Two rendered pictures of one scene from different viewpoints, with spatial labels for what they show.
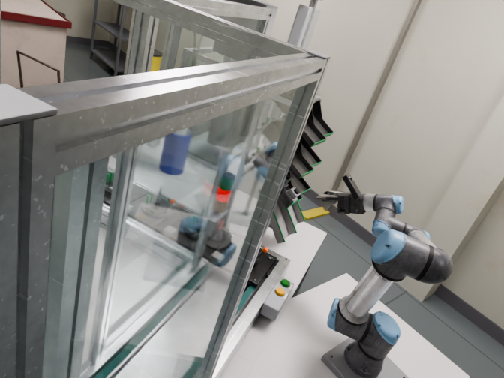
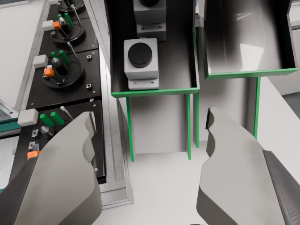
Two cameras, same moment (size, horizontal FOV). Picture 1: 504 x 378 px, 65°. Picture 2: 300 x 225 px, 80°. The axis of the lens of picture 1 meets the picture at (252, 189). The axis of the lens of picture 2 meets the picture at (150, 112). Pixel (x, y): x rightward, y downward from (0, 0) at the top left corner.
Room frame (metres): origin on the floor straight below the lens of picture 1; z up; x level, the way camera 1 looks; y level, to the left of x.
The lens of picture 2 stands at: (1.64, -0.38, 1.41)
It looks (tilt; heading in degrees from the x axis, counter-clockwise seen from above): 57 degrees down; 70
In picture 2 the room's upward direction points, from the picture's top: 8 degrees counter-clockwise
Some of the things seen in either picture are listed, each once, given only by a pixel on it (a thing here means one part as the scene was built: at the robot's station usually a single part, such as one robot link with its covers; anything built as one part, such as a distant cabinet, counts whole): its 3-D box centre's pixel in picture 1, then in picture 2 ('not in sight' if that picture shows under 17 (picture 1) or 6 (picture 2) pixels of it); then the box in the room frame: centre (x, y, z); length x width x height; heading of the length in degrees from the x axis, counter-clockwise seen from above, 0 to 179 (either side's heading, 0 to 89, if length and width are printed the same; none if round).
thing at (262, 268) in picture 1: (244, 259); (60, 142); (1.47, -0.07, 0.96); 0.24 x 0.24 x 0.02; 74
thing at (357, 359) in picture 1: (367, 352); not in sight; (1.18, -0.63, 0.94); 0.15 x 0.15 x 0.10
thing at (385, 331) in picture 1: (379, 333); not in sight; (1.18, -0.63, 1.06); 0.13 x 0.12 x 0.14; 82
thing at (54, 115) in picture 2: not in sight; (57, 118); (1.50, -0.03, 1.01); 0.01 x 0.01 x 0.05; 74
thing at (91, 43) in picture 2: not in sight; (64, 26); (1.61, 0.42, 1.01); 0.24 x 0.24 x 0.13; 74
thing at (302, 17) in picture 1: (286, 80); not in sight; (3.29, 0.01, 1.43); 0.30 x 0.09 x 1.13; 164
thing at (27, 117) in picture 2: not in sight; (30, 118); (1.41, 0.05, 0.97); 0.05 x 0.05 x 0.04; 74
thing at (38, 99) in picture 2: not in sight; (60, 67); (1.54, 0.18, 1.01); 0.24 x 0.24 x 0.13; 74
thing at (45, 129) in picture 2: not in sight; (45, 130); (1.47, -0.07, 1.04); 0.02 x 0.02 x 0.03
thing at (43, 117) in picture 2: not in sight; (47, 120); (1.47, -0.02, 1.01); 0.01 x 0.01 x 0.05; 74
